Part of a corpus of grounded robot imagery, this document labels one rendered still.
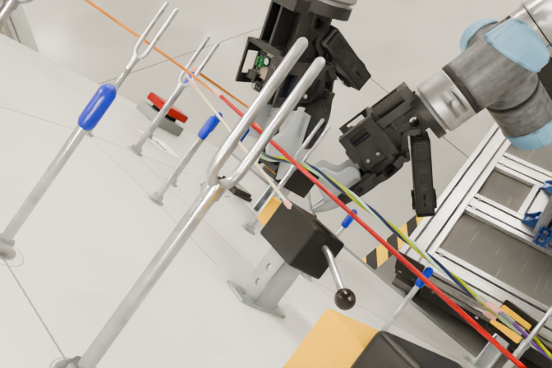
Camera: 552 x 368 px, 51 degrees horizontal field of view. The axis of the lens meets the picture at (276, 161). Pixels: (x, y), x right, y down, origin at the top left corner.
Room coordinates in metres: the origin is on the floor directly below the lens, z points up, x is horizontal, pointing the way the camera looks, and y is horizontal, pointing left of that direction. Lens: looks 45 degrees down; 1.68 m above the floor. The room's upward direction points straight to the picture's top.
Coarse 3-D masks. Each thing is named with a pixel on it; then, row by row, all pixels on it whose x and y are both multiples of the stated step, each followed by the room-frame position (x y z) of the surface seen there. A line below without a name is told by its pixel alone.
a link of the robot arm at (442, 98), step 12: (444, 72) 0.59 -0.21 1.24; (420, 84) 0.60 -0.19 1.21; (432, 84) 0.58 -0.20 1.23; (444, 84) 0.57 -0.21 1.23; (420, 96) 0.58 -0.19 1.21; (432, 96) 0.56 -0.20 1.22; (444, 96) 0.56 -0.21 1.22; (456, 96) 0.56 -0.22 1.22; (432, 108) 0.55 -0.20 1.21; (444, 108) 0.55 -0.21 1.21; (456, 108) 0.55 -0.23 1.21; (468, 108) 0.55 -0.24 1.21; (444, 120) 0.54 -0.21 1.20; (456, 120) 0.55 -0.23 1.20
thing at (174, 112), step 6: (150, 96) 0.68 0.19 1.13; (156, 96) 0.67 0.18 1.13; (156, 102) 0.66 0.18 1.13; (162, 102) 0.66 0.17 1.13; (156, 108) 0.67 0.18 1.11; (174, 108) 0.66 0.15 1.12; (168, 114) 0.65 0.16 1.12; (174, 114) 0.65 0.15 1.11; (180, 114) 0.66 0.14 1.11; (174, 120) 0.66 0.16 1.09; (180, 120) 0.66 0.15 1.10; (186, 120) 0.67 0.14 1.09
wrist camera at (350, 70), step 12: (324, 36) 0.53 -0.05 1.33; (336, 36) 0.53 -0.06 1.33; (324, 48) 0.52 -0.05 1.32; (336, 48) 0.53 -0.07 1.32; (348, 48) 0.54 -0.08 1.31; (336, 60) 0.53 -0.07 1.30; (348, 60) 0.54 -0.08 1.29; (360, 60) 0.55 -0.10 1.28; (336, 72) 0.56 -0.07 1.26; (348, 72) 0.54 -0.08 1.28; (360, 72) 0.55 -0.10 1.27; (348, 84) 0.55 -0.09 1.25; (360, 84) 0.55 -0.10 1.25
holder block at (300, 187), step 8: (264, 168) 0.50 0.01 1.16; (272, 176) 0.49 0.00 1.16; (296, 176) 0.48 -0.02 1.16; (304, 176) 0.49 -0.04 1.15; (288, 184) 0.47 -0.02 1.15; (296, 184) 0.48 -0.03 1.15; (304, 184) 0.49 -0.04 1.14; (312, 184) 0.50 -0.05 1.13; (296, 192) 0.48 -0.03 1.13; (304, 192) 0.49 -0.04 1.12
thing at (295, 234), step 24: (288, 216) 0.25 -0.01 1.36; (312, 216) 0.27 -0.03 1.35; (288, 240) 0.24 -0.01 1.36; (312, 240) 0.23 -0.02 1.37; (336, 240) 0.24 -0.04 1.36; (264, 264) 0.23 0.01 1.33; (288, 264) 0.22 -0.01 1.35; (312, 264) 0.22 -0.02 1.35; (240, 288) 0.22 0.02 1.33; (264, 288) 0.22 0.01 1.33; (288, 288) 0.22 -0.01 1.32
